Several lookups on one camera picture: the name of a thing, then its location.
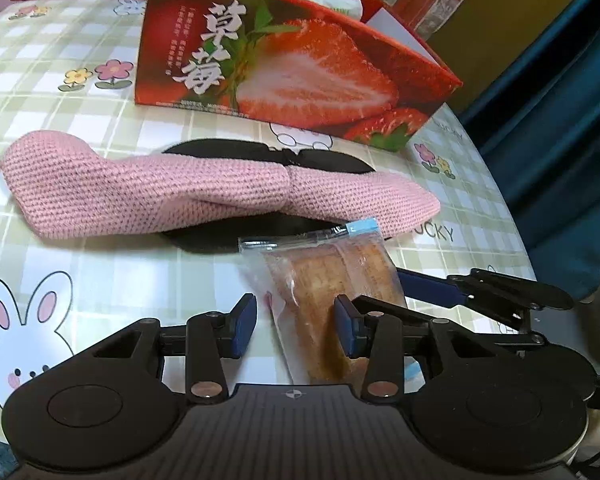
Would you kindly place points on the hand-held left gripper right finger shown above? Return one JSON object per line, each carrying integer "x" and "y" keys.
{"x": 344, "y": 330}

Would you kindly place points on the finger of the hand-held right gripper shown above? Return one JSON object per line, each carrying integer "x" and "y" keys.
{"x": 520, "y": 330}
{"x": 430, "y": 286}

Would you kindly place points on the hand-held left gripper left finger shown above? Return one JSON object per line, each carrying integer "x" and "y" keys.
{"x": 243, "y": 327}

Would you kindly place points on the bread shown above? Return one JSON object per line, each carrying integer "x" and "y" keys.
{"x": 310, "y": 280}

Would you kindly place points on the red strawberry cardboard box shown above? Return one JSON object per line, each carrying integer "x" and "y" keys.
{"x": 305, "y": 75}

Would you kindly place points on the black cloth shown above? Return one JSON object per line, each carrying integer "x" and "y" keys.
{"x": 205, "y": 241}

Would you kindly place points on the teal curtain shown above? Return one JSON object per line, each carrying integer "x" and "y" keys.
{"x": 555, "y": 110}

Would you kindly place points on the pink knitted hat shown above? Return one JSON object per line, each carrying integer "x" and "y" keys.
{"x": 130, "y": 190}

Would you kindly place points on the white packet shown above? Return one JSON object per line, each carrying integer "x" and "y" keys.
{"x": 337, "y": 4}

